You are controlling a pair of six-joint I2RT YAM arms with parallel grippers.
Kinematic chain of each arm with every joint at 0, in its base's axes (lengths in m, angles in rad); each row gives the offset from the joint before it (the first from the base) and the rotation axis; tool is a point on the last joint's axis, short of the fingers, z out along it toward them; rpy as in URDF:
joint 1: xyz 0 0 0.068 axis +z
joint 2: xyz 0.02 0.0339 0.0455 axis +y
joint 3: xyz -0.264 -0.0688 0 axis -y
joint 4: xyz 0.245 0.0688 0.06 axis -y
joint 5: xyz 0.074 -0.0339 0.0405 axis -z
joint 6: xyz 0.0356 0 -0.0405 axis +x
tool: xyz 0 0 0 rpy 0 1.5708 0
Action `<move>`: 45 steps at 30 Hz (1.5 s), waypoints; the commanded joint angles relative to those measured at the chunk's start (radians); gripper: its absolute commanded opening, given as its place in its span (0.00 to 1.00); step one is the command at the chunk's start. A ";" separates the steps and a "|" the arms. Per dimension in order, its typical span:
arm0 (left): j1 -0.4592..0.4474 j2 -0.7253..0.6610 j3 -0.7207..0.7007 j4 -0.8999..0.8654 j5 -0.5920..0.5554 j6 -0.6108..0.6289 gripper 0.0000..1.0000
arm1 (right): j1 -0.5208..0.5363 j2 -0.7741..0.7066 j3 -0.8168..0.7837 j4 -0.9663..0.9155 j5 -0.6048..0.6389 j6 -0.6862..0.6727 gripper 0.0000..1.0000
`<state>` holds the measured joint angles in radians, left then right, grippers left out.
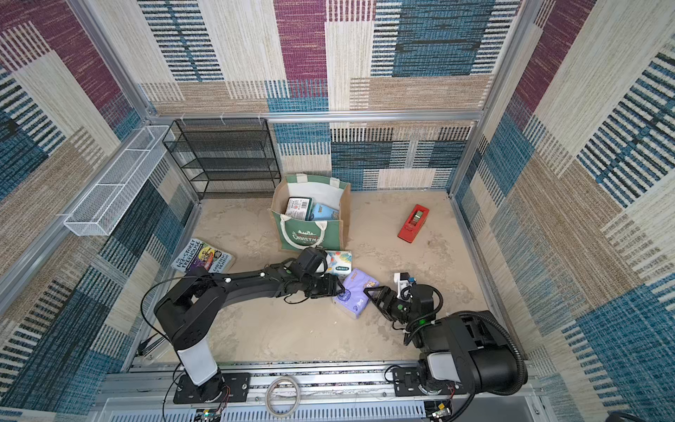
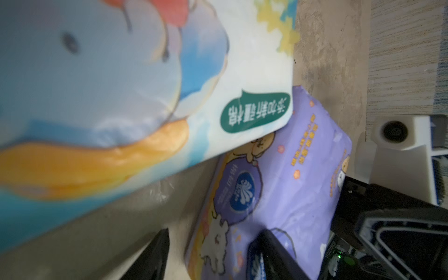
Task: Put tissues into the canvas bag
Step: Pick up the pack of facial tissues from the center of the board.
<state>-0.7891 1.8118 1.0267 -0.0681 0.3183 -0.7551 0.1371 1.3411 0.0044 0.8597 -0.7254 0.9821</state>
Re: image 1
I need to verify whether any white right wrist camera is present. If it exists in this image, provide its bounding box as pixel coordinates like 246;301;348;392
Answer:
394;272;416;300

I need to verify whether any green white box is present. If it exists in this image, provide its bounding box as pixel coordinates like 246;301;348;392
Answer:
284;197;313;221

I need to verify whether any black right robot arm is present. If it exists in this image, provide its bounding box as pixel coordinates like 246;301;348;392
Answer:
364;284;528;396

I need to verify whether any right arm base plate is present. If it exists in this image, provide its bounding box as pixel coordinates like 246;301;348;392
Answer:
383;365;467;397

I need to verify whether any black wire shelf rack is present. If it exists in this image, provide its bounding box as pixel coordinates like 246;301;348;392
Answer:
163;118;281;200

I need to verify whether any white wire mesh basket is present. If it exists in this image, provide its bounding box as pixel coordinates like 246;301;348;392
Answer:
63;126;169;237

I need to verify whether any green canvas Christmas bag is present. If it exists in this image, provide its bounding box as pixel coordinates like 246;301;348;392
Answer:
270;173;351;251

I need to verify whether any light blue tissue pack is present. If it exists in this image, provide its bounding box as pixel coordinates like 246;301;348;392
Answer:
309;203;340;221

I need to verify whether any white cartoon tissue pack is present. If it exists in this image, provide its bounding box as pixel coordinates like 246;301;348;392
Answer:
325;251;353;279

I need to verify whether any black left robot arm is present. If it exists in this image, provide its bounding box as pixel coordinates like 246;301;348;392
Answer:
154;247;346;404

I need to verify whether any colourful children's book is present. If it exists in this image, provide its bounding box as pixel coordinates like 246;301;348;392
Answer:
172;238;236;274

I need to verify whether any purple tissue pack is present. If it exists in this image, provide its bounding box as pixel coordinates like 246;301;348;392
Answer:
332;269;380;319

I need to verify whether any red tape dispenser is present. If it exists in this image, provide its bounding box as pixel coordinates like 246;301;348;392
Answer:
397;204;430;244

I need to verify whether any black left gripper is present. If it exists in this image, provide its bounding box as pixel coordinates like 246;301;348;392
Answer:
301;275;349;301

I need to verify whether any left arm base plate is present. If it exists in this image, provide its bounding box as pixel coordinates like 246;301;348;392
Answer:
172;373;251;404

